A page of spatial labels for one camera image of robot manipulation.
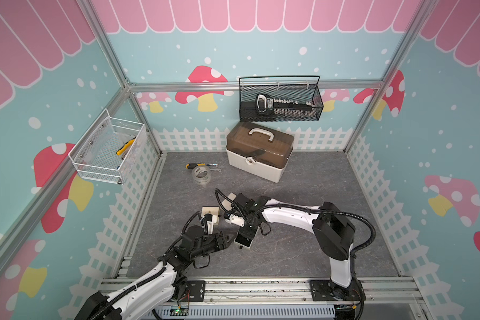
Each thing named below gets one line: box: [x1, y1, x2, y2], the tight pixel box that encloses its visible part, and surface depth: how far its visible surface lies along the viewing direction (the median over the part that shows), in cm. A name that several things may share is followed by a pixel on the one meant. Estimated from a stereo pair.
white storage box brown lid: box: [225, 122, 295, 184], surface depth 99 cm
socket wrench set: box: [256, 93, 316, 118], surface depth 91 cm
